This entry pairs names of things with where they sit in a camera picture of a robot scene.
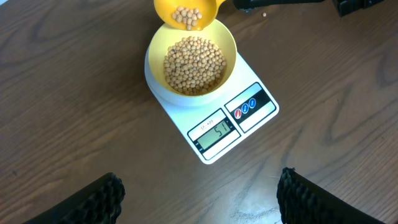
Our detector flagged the soybeans in scoop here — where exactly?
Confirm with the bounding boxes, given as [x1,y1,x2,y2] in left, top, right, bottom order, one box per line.
[172,6,203,30]

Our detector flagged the yellow measuring scoop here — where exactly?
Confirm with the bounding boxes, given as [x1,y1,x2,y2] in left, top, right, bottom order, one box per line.
[154,0,225,30]

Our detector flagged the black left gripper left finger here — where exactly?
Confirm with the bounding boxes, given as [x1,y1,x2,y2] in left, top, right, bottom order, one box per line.
[24,172,126,224]

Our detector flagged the yellow plastic bowl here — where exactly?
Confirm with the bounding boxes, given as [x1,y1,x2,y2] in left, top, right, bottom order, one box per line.
[148,20,238,98]

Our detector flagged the white digital kitchen scale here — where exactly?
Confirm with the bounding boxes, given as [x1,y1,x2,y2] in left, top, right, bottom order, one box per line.
[144,55,279,164]

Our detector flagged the soybeans in yellow bowl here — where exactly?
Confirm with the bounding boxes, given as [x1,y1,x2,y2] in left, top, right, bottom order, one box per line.
[164,36,227,96]

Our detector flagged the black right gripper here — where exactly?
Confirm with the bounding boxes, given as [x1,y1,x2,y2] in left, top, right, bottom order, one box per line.
[233,0,383,17]

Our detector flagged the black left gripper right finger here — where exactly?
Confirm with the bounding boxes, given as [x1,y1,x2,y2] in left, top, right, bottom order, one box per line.
[277,167,383,224]

